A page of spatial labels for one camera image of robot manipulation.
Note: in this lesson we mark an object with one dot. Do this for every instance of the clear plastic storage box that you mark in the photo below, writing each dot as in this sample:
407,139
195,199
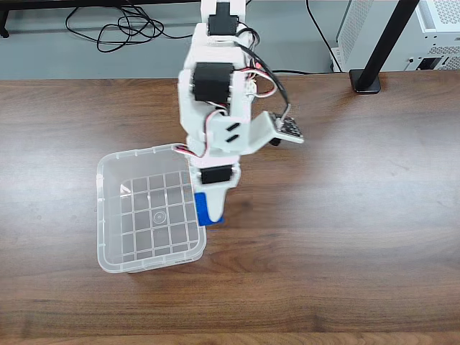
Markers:
108,215

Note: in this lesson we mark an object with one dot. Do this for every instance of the small camera on white bracket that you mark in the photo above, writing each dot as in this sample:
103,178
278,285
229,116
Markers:
287,125

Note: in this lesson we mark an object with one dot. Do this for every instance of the blue cube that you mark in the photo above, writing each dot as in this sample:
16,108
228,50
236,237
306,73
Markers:
201,210

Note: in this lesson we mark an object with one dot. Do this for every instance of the black pole stand with base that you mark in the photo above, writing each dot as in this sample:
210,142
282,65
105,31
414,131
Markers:
390,36

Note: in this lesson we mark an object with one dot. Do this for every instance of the white perforated computer case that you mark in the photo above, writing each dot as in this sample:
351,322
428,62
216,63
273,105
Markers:
442,36

